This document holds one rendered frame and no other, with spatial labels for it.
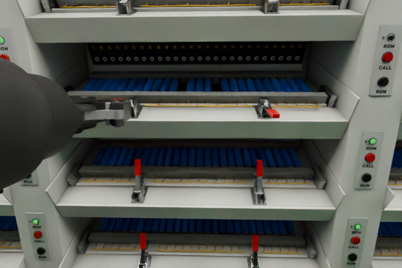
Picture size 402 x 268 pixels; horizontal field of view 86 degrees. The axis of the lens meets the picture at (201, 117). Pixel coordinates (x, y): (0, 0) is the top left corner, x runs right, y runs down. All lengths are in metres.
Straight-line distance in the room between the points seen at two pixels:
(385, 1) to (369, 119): 0.21
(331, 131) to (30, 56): 0.60
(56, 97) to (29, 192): 0.43
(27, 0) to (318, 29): 0.53
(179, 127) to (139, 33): 0.19
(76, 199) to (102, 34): 0.36
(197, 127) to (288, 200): 0.26
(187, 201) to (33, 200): 0.33
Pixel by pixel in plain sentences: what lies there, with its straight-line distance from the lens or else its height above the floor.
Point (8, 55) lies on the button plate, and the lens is 0.55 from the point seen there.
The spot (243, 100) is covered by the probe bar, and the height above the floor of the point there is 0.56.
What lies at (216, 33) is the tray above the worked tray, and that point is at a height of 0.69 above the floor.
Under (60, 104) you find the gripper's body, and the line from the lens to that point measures 0.20.
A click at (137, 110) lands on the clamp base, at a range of 0.46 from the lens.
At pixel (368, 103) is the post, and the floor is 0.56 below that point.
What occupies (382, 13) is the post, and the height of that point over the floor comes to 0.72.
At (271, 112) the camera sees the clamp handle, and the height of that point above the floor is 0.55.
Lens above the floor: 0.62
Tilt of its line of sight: 12 degrees down
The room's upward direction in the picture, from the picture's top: straight up
